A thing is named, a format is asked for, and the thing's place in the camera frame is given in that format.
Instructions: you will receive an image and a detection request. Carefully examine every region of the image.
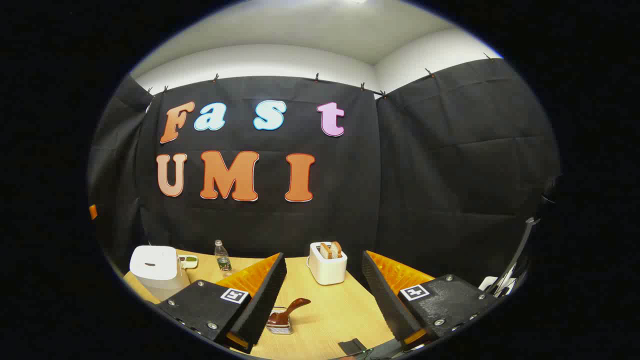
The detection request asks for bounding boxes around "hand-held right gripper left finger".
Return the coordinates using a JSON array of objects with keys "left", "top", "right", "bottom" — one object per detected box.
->
[{"left": 156, "top": 252, "right": 288, "bottom": 355}]

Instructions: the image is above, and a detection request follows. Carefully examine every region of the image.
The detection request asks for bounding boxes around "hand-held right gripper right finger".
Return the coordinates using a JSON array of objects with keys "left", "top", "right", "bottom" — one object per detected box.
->
[{"left": 361, "top": 250, "right": 501, "bottom": 351}]

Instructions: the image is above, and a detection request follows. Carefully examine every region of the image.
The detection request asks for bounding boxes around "brown wooden spoon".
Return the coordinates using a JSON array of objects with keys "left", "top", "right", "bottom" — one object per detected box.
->
[{"left": 268, "top": 298, "right": 311, "bottom": 327}]

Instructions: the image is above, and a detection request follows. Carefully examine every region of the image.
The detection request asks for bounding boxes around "metal wire chopstick holder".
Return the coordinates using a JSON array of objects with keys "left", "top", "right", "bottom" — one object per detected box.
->
[{"left": 265, "top": 306, "right": 294, "bottom": 335}]

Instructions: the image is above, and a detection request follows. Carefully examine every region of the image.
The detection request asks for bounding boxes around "white rice cooker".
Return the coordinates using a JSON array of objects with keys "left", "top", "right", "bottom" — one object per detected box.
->
[{"left": 129, "top": 245, "right": 182, "bottom": 302}]

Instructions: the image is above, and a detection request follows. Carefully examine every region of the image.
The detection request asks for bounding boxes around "clear plastic water bottle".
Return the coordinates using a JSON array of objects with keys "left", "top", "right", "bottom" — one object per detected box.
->
[{"left": 214, "top": 239, "right": 233, "bottom": 277}]

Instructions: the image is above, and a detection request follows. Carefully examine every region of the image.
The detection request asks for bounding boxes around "white toaster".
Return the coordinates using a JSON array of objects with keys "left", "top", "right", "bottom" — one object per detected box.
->
[{"left": 306, "top": 242, "right": 348, "bottom": 286}]

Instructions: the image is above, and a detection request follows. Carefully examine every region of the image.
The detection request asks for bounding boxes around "black backdrop cloth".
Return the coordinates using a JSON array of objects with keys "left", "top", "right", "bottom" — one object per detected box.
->
[{"left": 87, "top": 57, "right": 561, "bottom": 291}]

